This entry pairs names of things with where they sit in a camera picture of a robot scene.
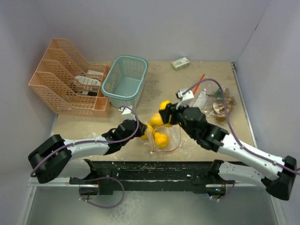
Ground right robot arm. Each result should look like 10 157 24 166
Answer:
159 101 298 201

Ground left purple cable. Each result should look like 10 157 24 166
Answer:
30 105 140 178

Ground orange mesh file organizer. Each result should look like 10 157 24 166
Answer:
29 38 111 118

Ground yellow fake fruit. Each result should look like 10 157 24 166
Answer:
154 132 169 148
140 123 154 140
150 113 163 127
159 100 171 110

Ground aluminium rail frame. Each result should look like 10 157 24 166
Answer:
230 62 287 225

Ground clear bag of mushrooms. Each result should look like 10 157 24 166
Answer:
189 80 237 123

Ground white papers in organizer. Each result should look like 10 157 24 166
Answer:
75 70 104 97

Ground teal plastic basket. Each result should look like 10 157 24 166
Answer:
101 55 148 108

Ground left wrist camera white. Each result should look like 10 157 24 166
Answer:
119 105 134 115

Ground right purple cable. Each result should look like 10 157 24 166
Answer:
187 78 300 175

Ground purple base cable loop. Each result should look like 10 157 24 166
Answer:
78 176 126 209

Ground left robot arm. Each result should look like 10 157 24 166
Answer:
28 120 147 184

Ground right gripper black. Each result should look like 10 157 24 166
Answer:
160 99 196 138

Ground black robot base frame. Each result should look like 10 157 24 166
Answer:
69 160 233 197

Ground small green white box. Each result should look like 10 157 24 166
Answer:
171 57 190 71

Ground clear zip bag red seal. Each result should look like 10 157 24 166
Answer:
140 113 181 154

